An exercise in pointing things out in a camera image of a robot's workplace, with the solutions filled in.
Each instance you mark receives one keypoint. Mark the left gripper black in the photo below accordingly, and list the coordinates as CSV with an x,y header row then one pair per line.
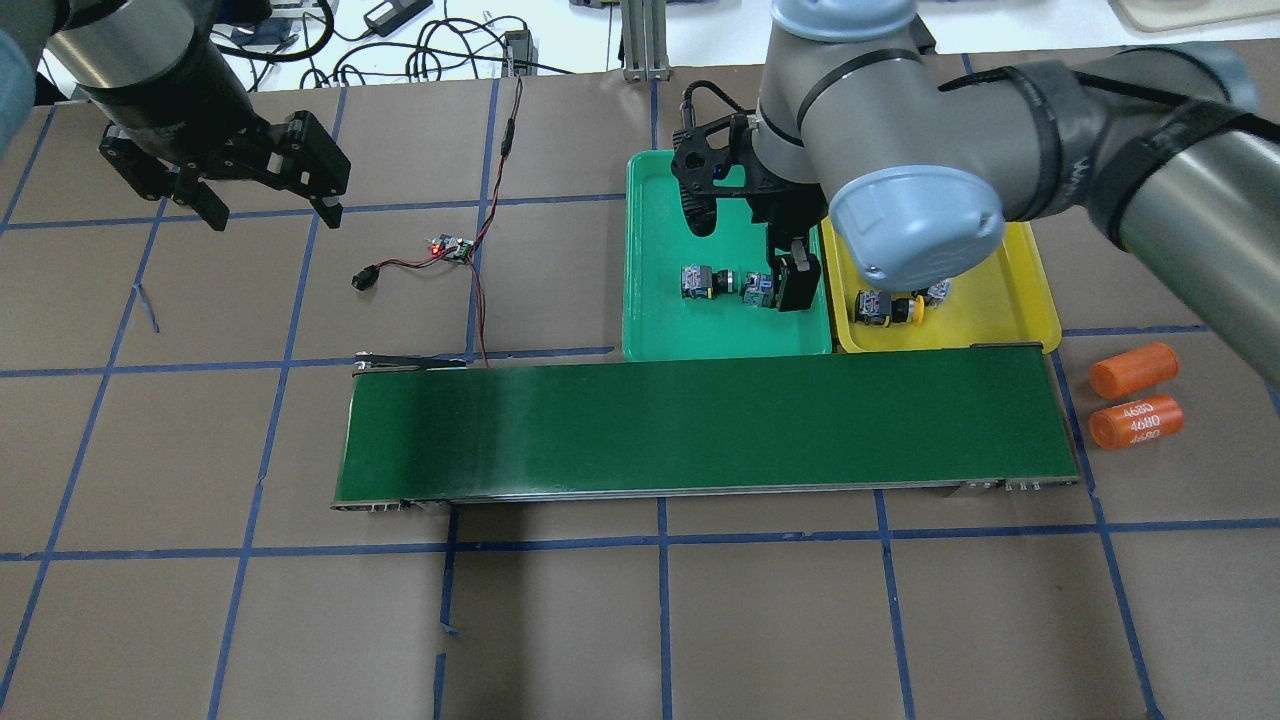
x,y
172,112

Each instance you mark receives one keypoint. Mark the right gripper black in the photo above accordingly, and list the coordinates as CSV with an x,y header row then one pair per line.
x,y
787,205

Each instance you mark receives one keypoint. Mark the green push button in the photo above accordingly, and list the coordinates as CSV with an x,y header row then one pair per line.
x,y
700,281
760,289

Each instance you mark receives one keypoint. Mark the yellow push button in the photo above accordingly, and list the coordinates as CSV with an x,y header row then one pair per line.
x,y
935,295
883,309

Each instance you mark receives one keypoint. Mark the plain orange cylinder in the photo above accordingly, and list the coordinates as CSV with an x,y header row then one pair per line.
x,y
1132,371

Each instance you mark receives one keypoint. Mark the orange cylinder marked 4680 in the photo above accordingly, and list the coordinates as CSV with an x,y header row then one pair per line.
x,y
1136,422

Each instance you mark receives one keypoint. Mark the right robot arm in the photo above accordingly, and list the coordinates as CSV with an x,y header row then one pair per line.
x,y
1162,145

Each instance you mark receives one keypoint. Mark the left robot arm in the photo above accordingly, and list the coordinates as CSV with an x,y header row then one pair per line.
x,y
102,44

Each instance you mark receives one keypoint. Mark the green plastic tray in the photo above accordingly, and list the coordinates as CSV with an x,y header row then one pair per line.
x,y
658,323

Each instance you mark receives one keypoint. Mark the motor controller board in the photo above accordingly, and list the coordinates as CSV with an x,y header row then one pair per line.
x,y
447,248

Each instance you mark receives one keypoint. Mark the yellow plastic tray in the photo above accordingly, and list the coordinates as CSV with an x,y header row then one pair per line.
x,y
1006,300

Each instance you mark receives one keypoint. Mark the black power adapter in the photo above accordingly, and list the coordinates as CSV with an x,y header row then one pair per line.
x,y
386,17

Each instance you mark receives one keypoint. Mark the green conveyor belt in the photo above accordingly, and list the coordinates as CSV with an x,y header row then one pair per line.
x,y
981,416

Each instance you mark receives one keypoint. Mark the beige tray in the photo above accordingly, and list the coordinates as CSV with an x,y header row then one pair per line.
x,y
1165,16

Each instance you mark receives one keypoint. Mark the aluminium frame post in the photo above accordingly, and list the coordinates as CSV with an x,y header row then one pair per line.
x,y
644,41

